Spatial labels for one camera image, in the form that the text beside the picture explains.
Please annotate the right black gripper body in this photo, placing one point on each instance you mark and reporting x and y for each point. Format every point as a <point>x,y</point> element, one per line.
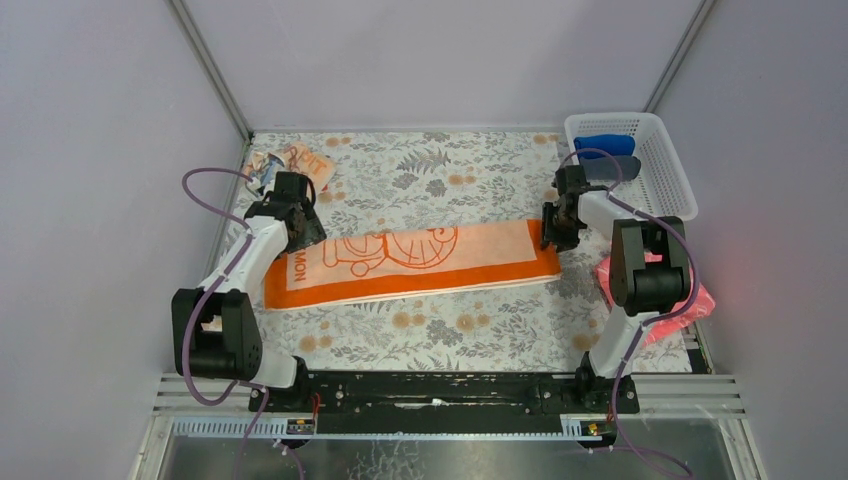
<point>556,225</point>

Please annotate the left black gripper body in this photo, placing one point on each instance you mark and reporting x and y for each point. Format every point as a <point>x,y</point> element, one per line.
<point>304,231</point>

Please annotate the orange cartoon towel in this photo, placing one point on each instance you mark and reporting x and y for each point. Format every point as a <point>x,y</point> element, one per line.
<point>393,265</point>

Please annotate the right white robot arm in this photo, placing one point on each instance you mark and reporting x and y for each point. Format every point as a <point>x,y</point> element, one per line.
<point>649,271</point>

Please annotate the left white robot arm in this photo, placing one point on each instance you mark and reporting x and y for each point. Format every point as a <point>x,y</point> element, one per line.
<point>216,334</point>

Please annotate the peach lettered towel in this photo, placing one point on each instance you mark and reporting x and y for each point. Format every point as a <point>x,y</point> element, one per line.
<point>262,167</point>

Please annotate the grey rolled towel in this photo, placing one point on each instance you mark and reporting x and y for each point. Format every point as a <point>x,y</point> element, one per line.
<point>624,168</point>

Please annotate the blue rolled towel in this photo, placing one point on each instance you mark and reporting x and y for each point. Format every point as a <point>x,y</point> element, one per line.
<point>589,146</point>

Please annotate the floral table mat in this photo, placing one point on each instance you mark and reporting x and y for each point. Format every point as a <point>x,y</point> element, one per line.
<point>411,180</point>

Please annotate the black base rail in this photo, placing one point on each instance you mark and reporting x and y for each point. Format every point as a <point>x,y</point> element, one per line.
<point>427,402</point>

